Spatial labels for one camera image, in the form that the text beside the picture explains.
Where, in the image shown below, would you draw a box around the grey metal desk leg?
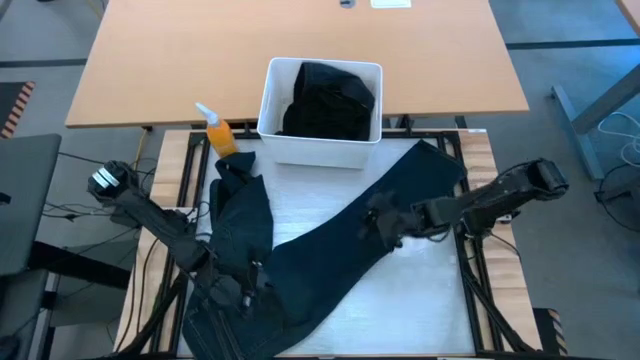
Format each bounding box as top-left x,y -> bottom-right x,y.
551,63 -> 640,182

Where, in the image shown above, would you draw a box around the light wooden desk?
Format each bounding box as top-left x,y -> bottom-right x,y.
64,0 -> 530,130
615,0 -> 640,36

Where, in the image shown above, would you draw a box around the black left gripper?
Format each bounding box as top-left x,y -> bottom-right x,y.
197,249 -> 266,314

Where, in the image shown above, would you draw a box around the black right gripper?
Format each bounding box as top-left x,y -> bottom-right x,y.
367,191 -> 437,247

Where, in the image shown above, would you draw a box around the white perforated laundry basket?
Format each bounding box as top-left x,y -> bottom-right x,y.
256,56 -> 384,170

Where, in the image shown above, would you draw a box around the black metal floor beam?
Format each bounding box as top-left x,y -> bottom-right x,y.
27,240 -> 132,291

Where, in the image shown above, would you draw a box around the yellow cable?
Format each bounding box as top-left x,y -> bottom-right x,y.
134,127 -> 150,164

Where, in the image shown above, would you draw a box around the black mat hazard-striped edge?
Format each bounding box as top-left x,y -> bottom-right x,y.
0,81 -> 36,140

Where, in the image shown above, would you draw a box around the dark blue jeans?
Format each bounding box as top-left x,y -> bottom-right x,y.
181,138 -> 469,360

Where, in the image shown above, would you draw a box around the white cable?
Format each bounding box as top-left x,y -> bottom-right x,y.
597,111 -> 640,169

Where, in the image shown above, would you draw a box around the hazard-striped black block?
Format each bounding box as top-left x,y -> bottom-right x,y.
532,307 -> 570,357

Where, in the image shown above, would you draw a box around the dark navy garment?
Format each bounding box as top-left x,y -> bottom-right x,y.
281,61 -> 377,143

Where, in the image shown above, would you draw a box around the orange spray bottle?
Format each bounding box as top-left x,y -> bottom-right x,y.
194,101 -> 241,159

